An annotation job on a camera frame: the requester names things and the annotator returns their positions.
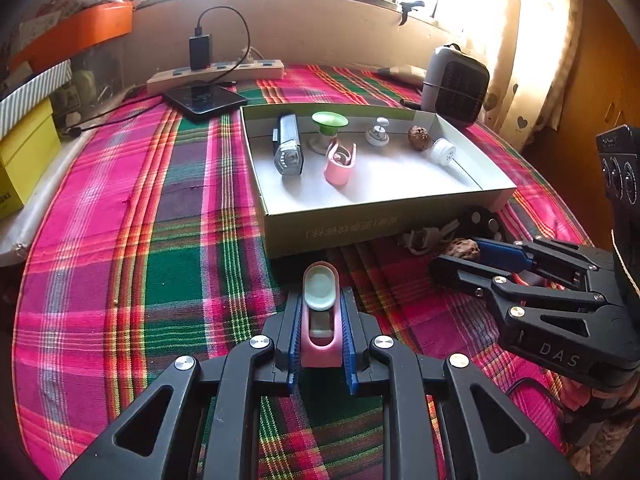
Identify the wrinkled brown walnut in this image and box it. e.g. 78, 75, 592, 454
442, 237, 480, 261

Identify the black round disc with buttons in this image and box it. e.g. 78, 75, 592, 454
456, 206, 506, 242

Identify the pink clip with mint pad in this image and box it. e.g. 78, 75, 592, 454
300, 261, 343, 368

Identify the plaid blanket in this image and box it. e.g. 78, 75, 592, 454
12, 65, 590, 479

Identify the small white knob stand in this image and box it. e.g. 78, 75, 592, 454
364, 117, 390, 148

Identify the pink clip in box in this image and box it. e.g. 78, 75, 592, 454
323, 139, 357, 186

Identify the shallow white cardboard box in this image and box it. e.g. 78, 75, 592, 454
241, 103, 515, 258

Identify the grey portable heater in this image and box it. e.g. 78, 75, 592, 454
421, 44, 489, 127

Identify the beige electric shaver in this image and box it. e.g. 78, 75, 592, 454
376, 65, 426, 87

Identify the green mushroom-shaped knob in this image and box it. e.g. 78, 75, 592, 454
308, 110, 348, 156

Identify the silver bike light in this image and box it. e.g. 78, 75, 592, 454
272, 114, 304, 177

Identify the heart-pattern curtain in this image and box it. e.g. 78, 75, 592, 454
480, 0, 582, 151

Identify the yellow box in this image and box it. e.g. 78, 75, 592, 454
0, 98, 61, 219

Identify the black smartphone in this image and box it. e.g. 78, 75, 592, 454
162, 81, 248, 122

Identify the beige power strip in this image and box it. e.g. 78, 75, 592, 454
145, 60, 285, 96

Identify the striped grey box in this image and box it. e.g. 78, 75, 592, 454
0, 60, 73, 138

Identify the orange tray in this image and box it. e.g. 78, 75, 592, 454
9, 1, 134, 73

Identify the white coiled cable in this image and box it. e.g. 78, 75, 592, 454
398, 219, 461, 256

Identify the black charger with cable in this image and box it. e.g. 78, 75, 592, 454
189, 6, 252, 82

